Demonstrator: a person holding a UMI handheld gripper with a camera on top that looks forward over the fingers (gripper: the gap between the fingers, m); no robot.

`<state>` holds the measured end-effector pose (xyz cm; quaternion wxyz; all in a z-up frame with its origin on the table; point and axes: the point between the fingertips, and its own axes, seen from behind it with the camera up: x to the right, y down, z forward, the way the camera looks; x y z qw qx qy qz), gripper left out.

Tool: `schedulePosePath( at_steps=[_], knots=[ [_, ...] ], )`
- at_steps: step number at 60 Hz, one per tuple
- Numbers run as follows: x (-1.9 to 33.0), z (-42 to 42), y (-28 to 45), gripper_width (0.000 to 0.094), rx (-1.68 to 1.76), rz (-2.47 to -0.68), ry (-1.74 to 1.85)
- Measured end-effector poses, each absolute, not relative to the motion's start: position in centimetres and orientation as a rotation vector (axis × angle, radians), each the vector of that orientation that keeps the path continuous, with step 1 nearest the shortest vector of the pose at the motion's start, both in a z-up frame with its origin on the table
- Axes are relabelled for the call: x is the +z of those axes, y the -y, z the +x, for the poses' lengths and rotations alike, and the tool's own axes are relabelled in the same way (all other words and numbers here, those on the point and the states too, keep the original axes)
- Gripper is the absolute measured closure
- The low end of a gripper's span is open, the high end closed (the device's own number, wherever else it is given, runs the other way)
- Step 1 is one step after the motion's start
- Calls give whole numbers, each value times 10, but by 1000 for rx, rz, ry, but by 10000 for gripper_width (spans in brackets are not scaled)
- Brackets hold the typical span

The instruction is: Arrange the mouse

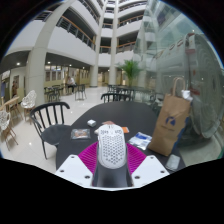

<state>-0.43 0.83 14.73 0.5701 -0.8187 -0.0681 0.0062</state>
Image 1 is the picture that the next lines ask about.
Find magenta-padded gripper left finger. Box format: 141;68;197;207
54;141;113;188

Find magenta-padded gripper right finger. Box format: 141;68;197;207
111;142;170;188

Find white honeycomb computer mouse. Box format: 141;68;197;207
96;123;128;170

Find clear plastic bag blue print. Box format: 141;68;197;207
128;131;153;151

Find clear plastic snack packet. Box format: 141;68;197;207
70;128;92;140

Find brown paper bag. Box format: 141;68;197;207
147;77;192;157

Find black spindle-back chair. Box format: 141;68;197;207
29;101;72;160

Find small white box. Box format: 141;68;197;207
86;119;98;128

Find black chair behind table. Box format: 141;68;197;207
100;92;133;104

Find group of black chairs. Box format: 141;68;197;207
43;83;88;103

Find white lattice chair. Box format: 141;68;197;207
0;110;19;152
20;89;37;122

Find person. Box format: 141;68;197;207
66;75;77;95

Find wooden table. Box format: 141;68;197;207
0;96;24;122

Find green potted palm plant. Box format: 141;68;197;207
117;59;145;88

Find large white cylindrical exhibit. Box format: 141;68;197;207
156;32;224;139

